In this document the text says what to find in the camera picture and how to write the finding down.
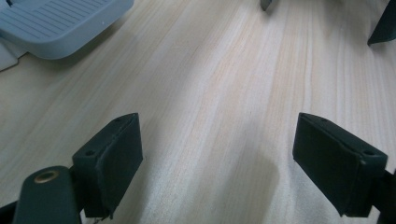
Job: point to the white pedal trash can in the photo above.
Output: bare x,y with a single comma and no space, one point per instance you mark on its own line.
62,31

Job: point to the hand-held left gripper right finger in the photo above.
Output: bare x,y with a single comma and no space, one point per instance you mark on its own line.
330,165

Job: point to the small grey object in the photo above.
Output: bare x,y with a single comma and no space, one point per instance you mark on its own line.
266,4

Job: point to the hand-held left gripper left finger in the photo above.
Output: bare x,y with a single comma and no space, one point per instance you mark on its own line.
115,161

